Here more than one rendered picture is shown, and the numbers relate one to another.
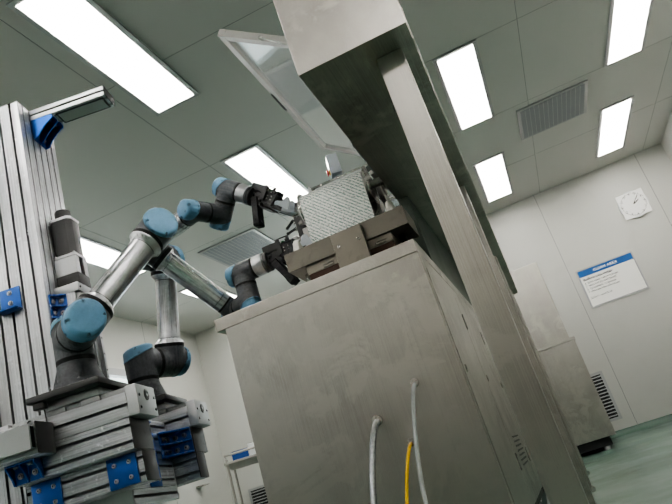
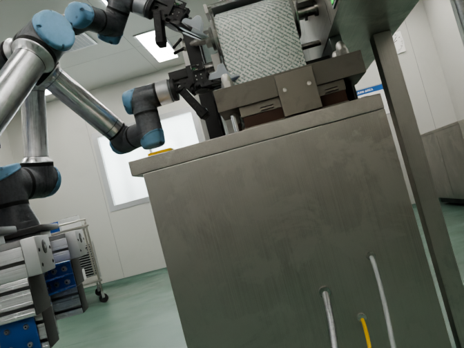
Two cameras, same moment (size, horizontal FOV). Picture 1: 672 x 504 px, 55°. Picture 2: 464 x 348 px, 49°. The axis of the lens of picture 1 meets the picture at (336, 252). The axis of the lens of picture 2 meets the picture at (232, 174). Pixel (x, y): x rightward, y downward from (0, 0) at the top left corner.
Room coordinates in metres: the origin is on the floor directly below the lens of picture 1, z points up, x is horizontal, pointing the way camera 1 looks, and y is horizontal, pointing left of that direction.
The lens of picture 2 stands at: (0.56, 0.39, 0.74)
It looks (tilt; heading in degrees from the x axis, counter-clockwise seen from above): 3 degrees up; 350
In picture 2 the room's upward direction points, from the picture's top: 15 degrees counter-clockwise
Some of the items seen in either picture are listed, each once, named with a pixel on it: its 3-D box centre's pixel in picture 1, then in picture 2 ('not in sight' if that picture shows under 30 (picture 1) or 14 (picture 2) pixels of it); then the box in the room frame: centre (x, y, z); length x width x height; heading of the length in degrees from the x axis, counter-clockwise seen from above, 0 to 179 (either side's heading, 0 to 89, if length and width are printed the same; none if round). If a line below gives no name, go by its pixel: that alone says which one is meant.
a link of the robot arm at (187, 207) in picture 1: (162, 235); (38, 41); (2.22, 0.61, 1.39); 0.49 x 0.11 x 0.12; 54
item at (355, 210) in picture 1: (343, 229); (265, 63); (2.03, -0.05, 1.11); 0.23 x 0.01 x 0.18; 76
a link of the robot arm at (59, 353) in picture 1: (72, 338); not in sight; (1.88, 0.86, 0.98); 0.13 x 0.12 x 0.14; 38
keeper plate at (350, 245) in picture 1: (350, 246); (297, 91); (1.81, -0.05, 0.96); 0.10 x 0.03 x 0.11; 76
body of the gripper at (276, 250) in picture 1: (281, 253); (190, 82); (2.09, 0.18, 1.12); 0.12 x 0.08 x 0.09; 76
